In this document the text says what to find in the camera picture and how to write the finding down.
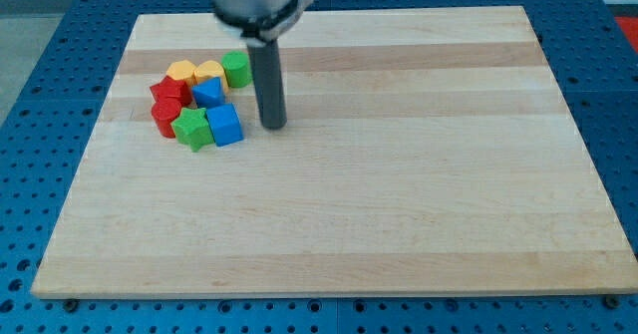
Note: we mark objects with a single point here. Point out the blue triangle block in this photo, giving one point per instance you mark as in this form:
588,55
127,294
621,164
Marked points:
209,94

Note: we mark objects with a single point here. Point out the green cylinder block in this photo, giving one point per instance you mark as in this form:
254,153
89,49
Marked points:
236,66

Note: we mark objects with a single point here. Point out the yellow rounded block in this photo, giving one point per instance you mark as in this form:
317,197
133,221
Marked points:
208,70

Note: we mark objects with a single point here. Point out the red pentagon block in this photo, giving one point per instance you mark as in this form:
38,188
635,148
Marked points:
169,88

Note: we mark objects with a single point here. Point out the red cylinder block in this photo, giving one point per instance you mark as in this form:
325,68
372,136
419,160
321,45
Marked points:
164,112

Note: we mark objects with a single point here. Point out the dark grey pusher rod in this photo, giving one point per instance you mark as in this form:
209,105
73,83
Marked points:
268,85

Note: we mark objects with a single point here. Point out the green star block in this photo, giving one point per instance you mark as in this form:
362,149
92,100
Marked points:
192,128

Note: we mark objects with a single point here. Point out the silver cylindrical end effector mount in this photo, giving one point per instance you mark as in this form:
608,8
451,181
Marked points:
259,20

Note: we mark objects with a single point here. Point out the yellow hexagon block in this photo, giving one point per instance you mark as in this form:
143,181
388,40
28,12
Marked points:
182,70

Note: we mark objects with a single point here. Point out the blue cube block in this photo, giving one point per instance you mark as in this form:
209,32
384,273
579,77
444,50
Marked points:
225,125

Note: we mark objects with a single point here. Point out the light wooden board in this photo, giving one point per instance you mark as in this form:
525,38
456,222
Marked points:
428,152

